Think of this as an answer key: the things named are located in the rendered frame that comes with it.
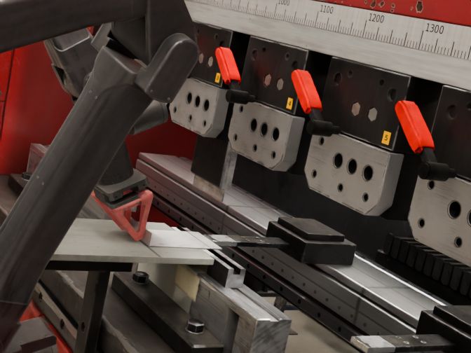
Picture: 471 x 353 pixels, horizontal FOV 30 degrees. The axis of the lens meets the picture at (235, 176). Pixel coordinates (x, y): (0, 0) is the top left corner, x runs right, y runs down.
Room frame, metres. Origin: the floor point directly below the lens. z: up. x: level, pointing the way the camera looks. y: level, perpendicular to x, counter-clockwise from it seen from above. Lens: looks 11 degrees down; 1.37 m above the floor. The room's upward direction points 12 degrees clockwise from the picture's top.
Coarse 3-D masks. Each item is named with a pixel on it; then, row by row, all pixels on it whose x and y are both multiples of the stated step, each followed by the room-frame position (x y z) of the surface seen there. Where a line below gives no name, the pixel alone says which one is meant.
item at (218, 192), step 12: (204, 144) 1.38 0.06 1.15; (216, 144) 1.35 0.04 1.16; (228, 144) 1.32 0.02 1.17; (204, 156) 1.38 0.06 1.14; (216, 156) 1.35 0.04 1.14; (228, 156) 1.33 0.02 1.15; (192, 168) 1.40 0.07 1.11; (204, 168) 1.37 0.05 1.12; (216, 168) 1.34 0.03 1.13; (228, 168) 1.33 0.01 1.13; (204, 180) 1.38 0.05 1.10; (216, 180) 1.34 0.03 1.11; (228, 180) 1.33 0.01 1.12; (216, 192) 1.35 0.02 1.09
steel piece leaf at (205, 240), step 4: (188, 232) 1.40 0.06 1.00; (192, 232) 1.41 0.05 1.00; (196, 232) 1.41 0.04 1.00; (196, 236) 1.39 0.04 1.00; (200, 236) 1.39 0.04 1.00; (204, 236) 1.40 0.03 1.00; (200, 240) 1.37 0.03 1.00; (204, 240) 1.37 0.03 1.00; (208, 240) 1.38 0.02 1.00; (208, 244) 1.35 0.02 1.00; (212, 244) 1.36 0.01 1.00; (216, 244) 1.36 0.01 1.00; (212, 248) 1.34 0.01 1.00; (216, 248) 1.34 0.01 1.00; (220, 248) 1.35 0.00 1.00
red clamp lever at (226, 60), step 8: (224, 48) 1.26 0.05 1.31; (216, 56) 1.26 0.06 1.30; (224, 56) 1.24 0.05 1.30; (232, 56) 1.25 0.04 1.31; (224, 64) 1.23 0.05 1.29; (232, 64) 1.24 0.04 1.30; (224, 72) 1.23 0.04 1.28; (232, 72) 1.23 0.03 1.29; (224, 80) 1.22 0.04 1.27; (232, 80) 1.22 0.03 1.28; (232, 88) 1.21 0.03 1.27; (232, 96) 1.19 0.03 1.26; (240, 96) 1.20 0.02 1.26; (248, 96) 1.21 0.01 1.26
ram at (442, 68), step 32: (320, 0) 1.14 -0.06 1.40; (352, 0) 1.08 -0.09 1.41; (384, 0) 1.03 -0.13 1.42; (416, 0) 0.99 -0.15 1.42; (448, 0) 0.95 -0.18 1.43; (256, 32) 1.25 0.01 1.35; (288, 32) 1.19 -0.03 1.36; (320, 32) 1.13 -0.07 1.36; (384, 64) 1.01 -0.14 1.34; (416, 64) 0.97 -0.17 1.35; (448, 64) 0.93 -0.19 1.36
